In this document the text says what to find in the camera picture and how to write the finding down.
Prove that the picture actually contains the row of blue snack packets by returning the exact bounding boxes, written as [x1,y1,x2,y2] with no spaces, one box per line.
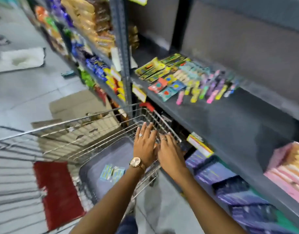
[71,41,109,82]

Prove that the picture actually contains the person's left hand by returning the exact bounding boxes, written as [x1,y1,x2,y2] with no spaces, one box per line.
[133,122,160,166]

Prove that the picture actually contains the row of purple snack packets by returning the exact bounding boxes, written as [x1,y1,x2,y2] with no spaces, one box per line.
[45,0,75,28]

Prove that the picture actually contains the row of yellow snack packets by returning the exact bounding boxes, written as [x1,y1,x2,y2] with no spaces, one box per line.
[104,68,127,102]

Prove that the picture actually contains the stack of brown biscuit packets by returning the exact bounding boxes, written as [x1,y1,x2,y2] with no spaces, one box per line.
[60,0,116,57]

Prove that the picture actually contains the pile of colourful dotted packets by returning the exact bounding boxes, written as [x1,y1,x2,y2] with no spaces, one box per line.
[148,75,187,102]

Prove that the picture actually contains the person's left forearm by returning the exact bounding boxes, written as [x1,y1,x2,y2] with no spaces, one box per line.
[71,163,147,234]

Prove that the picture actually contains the white price label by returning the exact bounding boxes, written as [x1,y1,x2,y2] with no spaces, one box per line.
[110,47,122,72]

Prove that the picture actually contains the person's blue jeans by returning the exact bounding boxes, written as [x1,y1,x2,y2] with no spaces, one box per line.
[115,215,139,234]

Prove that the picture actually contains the gold wristwatch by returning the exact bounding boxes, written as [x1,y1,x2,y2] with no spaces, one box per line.
[129,157,146,171]

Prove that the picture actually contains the blue green packet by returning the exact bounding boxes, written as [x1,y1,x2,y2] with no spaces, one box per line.
[99,164,126,185]

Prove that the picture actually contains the row of green snack packets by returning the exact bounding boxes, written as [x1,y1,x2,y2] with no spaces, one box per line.
[78,69,97,89]

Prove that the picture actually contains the red cart seat flap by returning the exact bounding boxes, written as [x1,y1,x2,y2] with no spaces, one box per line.
[33,161,87,231]

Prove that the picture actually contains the person's right hand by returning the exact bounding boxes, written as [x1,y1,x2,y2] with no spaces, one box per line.
[157,132,189,178]

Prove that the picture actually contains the yellow price label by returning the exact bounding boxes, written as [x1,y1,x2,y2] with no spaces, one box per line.
[187,133,215,158]
[132,84,147,103]
[125,0,149,6]

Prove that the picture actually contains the person's right forearm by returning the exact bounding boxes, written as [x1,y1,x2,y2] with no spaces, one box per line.
[167,168,248,234]

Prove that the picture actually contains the row of orange snack packets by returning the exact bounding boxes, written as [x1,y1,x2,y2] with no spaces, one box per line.
[34,5,68,56]

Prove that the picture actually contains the stack of pink packets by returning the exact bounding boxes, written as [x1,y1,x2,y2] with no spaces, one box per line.
[264,141,299,208]

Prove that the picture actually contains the flattened brown cardboard box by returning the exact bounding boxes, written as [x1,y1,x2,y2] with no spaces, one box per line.
[30,90,122,154]

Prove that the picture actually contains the metal wire shopping cart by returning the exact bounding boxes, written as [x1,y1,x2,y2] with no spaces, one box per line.
[0,103,182,234]

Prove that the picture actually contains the row of pastel highlighters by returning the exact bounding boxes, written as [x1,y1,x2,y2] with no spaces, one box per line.
[176,61,241,106]

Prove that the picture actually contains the white sheet with dark edge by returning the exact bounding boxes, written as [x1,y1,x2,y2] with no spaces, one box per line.
[0,47,46,74]

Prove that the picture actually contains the grey metal shelving unit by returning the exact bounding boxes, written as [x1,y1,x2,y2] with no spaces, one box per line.
[20,0,299,234]

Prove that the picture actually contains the red shelf tag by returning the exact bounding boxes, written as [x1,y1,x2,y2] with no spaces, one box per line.
[139,102,155,113]

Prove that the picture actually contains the pile of yellow green packets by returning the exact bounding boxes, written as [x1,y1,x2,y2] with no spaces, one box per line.
[134,53,191,84]

